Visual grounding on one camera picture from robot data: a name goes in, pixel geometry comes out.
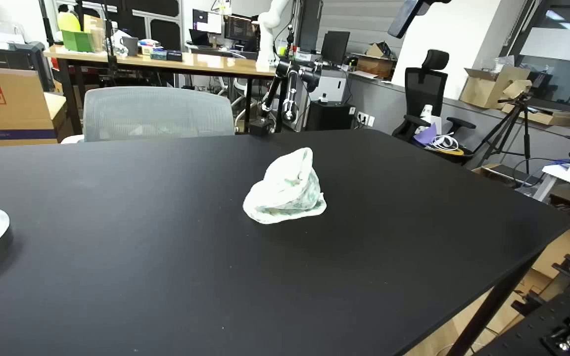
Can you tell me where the green plastic bin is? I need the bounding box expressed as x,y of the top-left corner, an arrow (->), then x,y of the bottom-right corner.
61,31 -> 92,51

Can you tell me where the black computer monitor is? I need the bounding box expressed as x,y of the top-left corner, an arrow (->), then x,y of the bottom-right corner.
320,31 -> 350,65

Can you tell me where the grey mesh office chair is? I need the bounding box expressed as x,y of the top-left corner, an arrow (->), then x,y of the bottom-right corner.
63,84 -> 235,144

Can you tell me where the white cloth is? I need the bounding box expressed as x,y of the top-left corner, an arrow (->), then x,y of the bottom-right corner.
241,146 -> 326,225

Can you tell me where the open cardboard box right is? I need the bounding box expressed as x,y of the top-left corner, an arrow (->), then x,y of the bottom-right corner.
459,65 -> 528,108

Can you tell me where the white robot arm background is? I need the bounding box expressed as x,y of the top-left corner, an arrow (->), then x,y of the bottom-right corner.
257,0 -> 292,67

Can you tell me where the black high-back office chair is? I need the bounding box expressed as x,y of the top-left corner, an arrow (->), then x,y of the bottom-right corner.
393,49 -> 470,156

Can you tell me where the black equipment bottom right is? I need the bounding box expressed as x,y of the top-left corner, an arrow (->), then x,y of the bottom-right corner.
474,254 -> 570,356

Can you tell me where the black table leg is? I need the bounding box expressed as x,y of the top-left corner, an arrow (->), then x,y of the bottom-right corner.
447,262 -> 530,356

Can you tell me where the black camera tripod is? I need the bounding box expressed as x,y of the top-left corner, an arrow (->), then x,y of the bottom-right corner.
464,94 -> 530,169

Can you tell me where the brown cardboard box left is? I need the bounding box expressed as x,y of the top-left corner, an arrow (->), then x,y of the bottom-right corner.
0,69 -> 65,146

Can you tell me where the wooden desk in background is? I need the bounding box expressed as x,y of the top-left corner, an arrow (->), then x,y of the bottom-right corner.
47,45 -> 274,134

